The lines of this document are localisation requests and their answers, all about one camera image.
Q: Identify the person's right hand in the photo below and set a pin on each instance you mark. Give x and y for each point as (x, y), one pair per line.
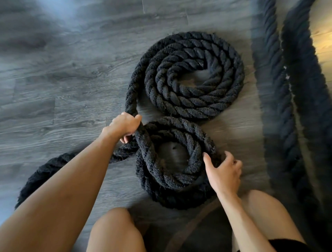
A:
(224, 177)

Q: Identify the person's left hand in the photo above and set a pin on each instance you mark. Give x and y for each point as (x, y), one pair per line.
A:
(122, 126)

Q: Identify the person's left fingers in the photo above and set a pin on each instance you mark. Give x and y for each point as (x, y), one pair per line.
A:
(131, 122)

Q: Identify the person's right thumb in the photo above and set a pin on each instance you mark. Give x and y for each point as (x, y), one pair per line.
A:
(208, 163)

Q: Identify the person's right forearm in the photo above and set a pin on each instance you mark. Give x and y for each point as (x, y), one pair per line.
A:
(245, 225)

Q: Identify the person's left forearm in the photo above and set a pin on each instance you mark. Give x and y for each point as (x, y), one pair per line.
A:
(59, 197)

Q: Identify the person's right leg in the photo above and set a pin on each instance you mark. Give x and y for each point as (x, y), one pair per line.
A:
(269, 215)

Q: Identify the person's leg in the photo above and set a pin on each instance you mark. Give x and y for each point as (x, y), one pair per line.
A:
(269, 215)
(115, 231)

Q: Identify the person's left leg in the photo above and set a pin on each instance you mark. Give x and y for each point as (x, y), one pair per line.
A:
(115, 231)

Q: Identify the black shorts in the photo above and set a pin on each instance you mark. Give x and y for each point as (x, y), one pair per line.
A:
(289, 246)

